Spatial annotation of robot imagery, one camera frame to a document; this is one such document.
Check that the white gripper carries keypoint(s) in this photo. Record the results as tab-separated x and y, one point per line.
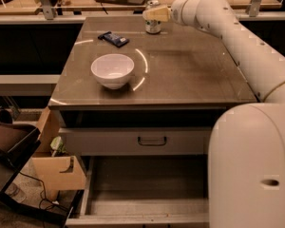
175	14

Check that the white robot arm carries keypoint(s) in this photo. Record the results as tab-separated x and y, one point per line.
246	158

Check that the grey metal drawer cabinet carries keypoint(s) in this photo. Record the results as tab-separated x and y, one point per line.
182	78

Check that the open grey middle drawer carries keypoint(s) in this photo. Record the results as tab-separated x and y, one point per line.
144	192

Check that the dark blue snack bar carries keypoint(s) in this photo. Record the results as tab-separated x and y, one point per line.
114	39

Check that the white ceramic bowl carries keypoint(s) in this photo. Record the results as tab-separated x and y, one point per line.
112	71

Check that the brown cardboard box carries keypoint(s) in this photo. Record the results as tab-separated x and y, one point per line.
57	173

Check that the dark brown chair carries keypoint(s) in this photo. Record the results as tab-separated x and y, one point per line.
18	141

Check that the closed grey drawer with handle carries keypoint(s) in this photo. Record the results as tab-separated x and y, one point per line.
159	141

